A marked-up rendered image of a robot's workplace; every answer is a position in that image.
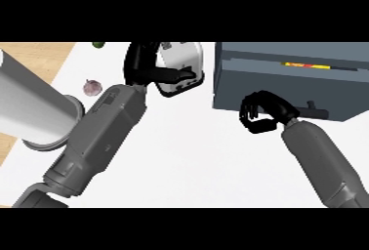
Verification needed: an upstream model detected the yellow and red packet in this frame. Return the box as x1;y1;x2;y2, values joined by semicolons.
280;62;333;70

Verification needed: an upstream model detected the dark drawer handle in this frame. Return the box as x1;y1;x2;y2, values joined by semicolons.
295;100;332;119

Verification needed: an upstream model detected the white cup with black rim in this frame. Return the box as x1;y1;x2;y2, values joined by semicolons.
153;41;206;99

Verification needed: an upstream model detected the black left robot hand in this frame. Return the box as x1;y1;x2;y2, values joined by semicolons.
122;41;199;88

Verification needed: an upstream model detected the blue-grey drawer front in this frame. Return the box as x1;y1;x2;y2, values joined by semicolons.
212;58;369;123

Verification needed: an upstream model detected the pale grey cylinder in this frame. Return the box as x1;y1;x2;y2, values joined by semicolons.
0;48;87;152

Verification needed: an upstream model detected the blue-grey drawer cabinet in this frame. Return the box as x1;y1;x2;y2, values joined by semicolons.
214;41;369;73

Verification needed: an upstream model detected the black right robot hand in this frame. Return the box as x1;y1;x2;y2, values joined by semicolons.
237;90;302;135

